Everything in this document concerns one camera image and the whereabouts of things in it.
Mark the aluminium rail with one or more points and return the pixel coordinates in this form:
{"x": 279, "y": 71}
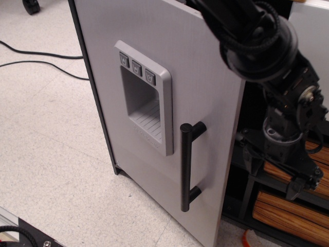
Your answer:
{"x": 7, "y": 218}

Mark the black bar door handle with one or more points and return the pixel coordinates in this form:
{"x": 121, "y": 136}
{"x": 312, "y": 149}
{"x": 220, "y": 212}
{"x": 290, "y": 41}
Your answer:
{"x": 188, "y": 134}

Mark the lower wooden drawer bin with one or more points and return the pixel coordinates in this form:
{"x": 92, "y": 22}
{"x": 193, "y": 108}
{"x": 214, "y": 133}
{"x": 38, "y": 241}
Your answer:
{"x": 292, "y": 218}

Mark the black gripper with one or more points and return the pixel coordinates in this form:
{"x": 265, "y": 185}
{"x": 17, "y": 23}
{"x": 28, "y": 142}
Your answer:
{"x": 281, "y": 143}

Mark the dark grey fridge cabinet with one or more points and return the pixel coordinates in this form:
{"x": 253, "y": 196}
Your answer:
{"x": 236, "y": 200}

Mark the wooden drawer bin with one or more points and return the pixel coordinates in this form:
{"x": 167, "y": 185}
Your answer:
{"x": 292, "y": 218}
{"x": 321, "y": 160}

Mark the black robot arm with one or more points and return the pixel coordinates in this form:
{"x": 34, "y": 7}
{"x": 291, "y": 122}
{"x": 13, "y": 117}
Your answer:
{"x": 260, "y": 46}

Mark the black caster wheel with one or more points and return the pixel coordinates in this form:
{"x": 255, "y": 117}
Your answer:
{"x": 31, "y": 6}

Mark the grey toy fridge door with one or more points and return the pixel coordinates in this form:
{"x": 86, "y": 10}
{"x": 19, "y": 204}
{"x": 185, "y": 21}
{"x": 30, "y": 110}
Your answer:
{"x": 195, "y": 90}

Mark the upper wooden drawer bin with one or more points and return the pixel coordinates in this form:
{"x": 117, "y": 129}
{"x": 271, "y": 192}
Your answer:
{"x": 321, "y": 160}

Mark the orange white object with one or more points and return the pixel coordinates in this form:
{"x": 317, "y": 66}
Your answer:
{"x": 249, "y": 239}

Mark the white toy sink front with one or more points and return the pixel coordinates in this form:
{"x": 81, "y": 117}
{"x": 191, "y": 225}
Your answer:
{"x": 310, "y": 21}

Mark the grey water dispenser panel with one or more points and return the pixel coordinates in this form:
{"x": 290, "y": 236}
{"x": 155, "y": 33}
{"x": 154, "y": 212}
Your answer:
{"x": 148, "y": 96}

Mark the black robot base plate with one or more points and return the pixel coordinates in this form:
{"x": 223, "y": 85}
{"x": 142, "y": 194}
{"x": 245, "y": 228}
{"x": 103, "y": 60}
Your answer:
{"x": 41, "y": 238}

